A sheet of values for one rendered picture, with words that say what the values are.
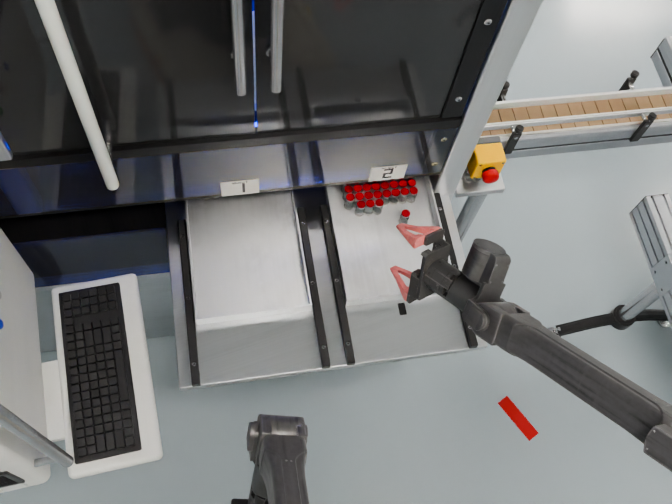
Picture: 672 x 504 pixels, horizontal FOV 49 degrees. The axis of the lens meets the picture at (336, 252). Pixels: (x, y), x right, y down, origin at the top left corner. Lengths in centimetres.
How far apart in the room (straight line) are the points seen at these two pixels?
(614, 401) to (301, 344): 80
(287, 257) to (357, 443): 96
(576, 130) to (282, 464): 129
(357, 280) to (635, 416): 84
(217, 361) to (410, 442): 106
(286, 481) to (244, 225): 88
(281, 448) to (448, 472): 153
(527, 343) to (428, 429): 143
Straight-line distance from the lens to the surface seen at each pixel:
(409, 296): 135
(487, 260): 124
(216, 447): 252
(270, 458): 107
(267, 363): 166
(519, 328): 119
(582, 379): 112
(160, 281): 211
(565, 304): 286
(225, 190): 168
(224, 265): 174
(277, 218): 179
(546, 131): 200
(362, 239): 178
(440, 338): 172
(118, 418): 171
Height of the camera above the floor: 247
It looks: 64 degrees down
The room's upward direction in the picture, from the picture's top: 11 degrees clockwise
